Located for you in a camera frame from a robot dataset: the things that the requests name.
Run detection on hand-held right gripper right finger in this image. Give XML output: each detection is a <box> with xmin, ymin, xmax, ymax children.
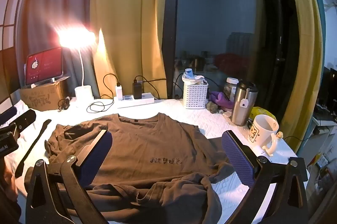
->
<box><xmin>222</xmin><ymin>130</ymin><xmax>310</xmax><ymax>224</ymax></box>

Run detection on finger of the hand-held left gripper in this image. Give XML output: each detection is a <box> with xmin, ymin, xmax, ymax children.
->
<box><xmin>0</xmin><ymin>107</ymin><xmax>17</xmax><ymax>125</ymax></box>
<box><xmin>9</xmin><ymin>109</ymin><xmax>37</xmax><ymax>135</ymax></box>

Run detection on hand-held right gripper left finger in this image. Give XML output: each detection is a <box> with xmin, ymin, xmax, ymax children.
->
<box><xmin>25</xmin><ymin>130</ymin><xmax>113</xmax><ymax>224</ymax></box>

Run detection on brown t-shirt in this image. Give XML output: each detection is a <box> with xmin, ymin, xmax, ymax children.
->
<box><xmin>24</xmin><ymin>113</ymin><xmax>236</xmax><ymax>224</ymax></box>

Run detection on person's left hand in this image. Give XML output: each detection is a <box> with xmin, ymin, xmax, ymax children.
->
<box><xmin>0</xmin><ymin>159</ymin><xmax>19</xmax><ymax>203</ymax></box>

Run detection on white cloth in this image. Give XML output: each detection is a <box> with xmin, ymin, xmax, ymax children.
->
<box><xmin>4</xmin><ymin>101</ymin><xmax>50</xmax><ymax>161</ymax></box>

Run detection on cardboard box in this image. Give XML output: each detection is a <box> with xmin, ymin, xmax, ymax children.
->
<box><xmin>20</xmin><ymin>80</ymin><xmax>70</xmax><ymax>112</ymax></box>

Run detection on white mug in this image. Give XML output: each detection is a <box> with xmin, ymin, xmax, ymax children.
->
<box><xmin>247</xmin><ymin>115</ymin><xmax>284</xmax><ymax>156</ymax></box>

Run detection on clear tablet stand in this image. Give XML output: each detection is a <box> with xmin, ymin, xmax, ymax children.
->
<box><xmin>30</xmin><ymin>74</ymin><xmax>71</xmax><ymax>89</ymax></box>

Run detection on yellow bag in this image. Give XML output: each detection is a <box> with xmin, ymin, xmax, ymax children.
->
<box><xmin>249</xmin><ymin>106</ymin><xmax>277</xmax><ymax>124</ymax></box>

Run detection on tablet computer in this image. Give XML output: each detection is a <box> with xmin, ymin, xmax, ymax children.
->
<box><xmin>25</xmin><ymin>47</ymin><xmax>65</xmax><ymax>85</ymax></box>

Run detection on steel tumbler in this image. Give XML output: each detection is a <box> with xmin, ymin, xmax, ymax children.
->
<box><xmin>231</xmin><ymin>80</ymin><xmax>257</xmax><ymax>126</ymax></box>

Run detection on grey plush toy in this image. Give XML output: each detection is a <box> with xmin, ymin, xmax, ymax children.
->
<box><xmin>205</xmin><ymin>101</ymin><xmax>219</xmax><ymax>113</ymax></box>

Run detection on white desk lamp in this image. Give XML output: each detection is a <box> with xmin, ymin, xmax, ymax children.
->
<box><xmin>54</xmin><ymin>25</ymin><xmax>96</xmax><ymax>108</ymax></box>

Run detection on purple plush toy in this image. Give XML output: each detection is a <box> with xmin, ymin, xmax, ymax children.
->
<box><xmin>208</xmin><ymin>91</ymin><xmax>235</xmax><ymax>110</ymax></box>

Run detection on white power strip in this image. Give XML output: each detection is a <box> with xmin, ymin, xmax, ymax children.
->
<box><xmin>114</xmin><ymin>93</ymin><xmax>155</xmax><ymax>109</ymax></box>

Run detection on glass jar with white lid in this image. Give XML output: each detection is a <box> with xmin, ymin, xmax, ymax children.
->
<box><xmin>224</xmin><ymin>77</ymin><xmax>239</xmax><ymax>103</ymax></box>

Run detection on white plastic basket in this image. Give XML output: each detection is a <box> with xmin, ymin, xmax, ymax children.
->
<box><xmin>182</xmin><ymin>79</ymin><xmax>209</xmax><ymax>109</ymax></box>

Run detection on black charger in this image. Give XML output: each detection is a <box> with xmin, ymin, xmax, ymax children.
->
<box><xmin>132</xmin><ymin>82</ymin><xmax>143</xmax><ymax>100</ymax></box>

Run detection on blue and white packets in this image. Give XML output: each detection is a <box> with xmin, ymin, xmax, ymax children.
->
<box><xmin>183</xmin><ymin>68</ymin><xmax>204</xmax><ymax>85</ymax></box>

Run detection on teal curtain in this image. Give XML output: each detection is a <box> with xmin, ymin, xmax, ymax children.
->
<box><xmin>14</xmin><ymin>0</ymin><xmax>100</xmax><ymax>98</ymax></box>

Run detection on dark monitor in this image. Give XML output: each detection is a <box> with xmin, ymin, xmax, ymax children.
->
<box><xmin>322</xmin><ymin>66</ymin><xmax>337</xmax><ymax>114</ymax></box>

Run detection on yellow curtain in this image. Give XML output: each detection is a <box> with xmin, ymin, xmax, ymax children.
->
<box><xmin>276</xmin><ymin>0</ymin><xmax>324</xmax><ymax>153</ymax></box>
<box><xmin>90</xmin><ymin>0</ymin><xmax>174</xmax><ymax>100</ymax></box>

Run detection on dark glass window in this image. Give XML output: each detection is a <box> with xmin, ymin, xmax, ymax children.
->
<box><xmin>162</xmin><ymin>0</ymin><xmax>303</xmax><ymax>108</ymax></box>

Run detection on bundled black cable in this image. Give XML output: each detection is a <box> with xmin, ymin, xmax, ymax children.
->
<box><xmin>57</xmin><ymin>97</ymin><xmax>72</xmax><ymax>111</ymax></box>

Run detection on long black charger cable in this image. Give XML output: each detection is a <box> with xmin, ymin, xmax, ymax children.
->
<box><xmin>86</xmin><ymin>73</ymin><xmax>120</xmax><ymax>114</ymax></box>

